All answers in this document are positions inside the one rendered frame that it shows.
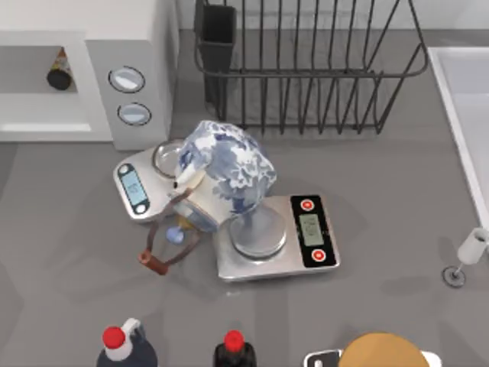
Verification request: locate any white sink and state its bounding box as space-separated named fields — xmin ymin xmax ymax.
xmin=426 ymin=46 xmax=489 ymax=230

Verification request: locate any dark wire dish rack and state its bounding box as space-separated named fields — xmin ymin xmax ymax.
xmin=193 ymin=0 xmax=429 ymax=136

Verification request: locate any round grey microwave knob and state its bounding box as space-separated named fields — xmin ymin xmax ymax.
xmin=108 ymin=66 xmax=146 ymax=94
xmin=116 ymin=102 xmax=153 ymax=127

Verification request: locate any dark jug with red cap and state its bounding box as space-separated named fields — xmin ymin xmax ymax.
xmin=95 ymin=317 xmax=159 ymax=367

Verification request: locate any dark bottle with red cap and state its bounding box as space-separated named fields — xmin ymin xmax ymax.
xmin=212 ymin=330 xmax=257 ymax=367

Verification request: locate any white scale under board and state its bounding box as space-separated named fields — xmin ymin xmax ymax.
xmin=303 ymin=348 xmax=443 ymax=367

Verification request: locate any dark bottle with patterned label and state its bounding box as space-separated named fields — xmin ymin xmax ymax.
xmin=46 ymin=46 xmax=73 ymax=92

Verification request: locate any silver scale with blue display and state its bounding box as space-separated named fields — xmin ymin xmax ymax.
xmin=113 ymin=138 xmax=188 ymax=224

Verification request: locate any silver scale with black panel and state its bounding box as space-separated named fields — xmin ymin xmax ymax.
xmin=215 ymin=193 xmax=342 ymax=283

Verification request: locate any blue and white teapot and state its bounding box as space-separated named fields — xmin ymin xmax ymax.
xmin=138 ymin=119 xmax=278 ymax=276

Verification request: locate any dark cutlery holder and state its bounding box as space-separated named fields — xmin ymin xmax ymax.
xmin=193 ymin=0 xmax=237 ymax=104

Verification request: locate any round tan wooden board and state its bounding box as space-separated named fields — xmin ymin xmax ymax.
xmin=337 ymin=332 xmax=432 ymax=367

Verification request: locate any pale microwave oven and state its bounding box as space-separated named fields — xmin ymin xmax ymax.
xmin=0 ymin=29 xmax=181 ymax=151

